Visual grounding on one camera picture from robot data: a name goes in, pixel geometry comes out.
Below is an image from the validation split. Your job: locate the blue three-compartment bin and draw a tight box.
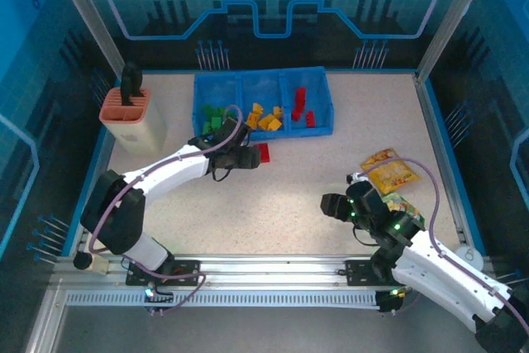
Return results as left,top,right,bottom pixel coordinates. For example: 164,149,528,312
192,65,334,141

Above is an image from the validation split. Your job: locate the green juice pouch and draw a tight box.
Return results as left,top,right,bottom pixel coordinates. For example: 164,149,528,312
382,192,427,224

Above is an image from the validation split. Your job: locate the yellow snack bag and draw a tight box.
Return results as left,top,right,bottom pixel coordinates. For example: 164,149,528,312
360,148,422,195

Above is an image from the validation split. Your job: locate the black base connector box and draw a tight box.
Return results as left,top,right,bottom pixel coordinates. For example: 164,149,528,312
143,284,174,316
376,286,408,316

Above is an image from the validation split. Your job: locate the beige knife block orange top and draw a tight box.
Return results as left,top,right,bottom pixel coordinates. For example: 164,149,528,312
98,87,167,155

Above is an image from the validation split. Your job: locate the white round puck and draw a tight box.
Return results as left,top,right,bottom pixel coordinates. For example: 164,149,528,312
454,245,485,272

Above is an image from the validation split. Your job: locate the black knob beige holder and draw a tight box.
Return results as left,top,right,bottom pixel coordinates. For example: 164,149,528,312
73,250,110,275

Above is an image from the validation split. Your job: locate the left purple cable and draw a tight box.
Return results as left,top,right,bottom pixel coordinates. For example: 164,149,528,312
87,104,245,316

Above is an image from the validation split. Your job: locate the purple cable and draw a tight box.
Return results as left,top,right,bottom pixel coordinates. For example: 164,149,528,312
361,157,529,332
87,104,245,316

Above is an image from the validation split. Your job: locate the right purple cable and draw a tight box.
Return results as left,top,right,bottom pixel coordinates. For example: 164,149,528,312
361,157,529,332

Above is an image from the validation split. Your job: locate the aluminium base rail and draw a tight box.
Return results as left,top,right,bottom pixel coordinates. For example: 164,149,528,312
53,252,495,289

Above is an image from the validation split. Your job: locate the aluminium side rail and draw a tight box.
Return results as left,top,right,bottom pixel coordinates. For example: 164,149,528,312
61,79,121,257
414,73,488,257

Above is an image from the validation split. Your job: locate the black knife handle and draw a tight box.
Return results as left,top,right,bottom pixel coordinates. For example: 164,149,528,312
123,61,144,98
120,74,136,107

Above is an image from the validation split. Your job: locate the slotted grey cable duct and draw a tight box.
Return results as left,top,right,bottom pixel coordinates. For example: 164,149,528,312
65,289,396,310

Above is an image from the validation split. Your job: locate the aluminium frame post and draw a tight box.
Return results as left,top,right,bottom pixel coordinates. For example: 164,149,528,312
45,0,126,77
416,0,499,81

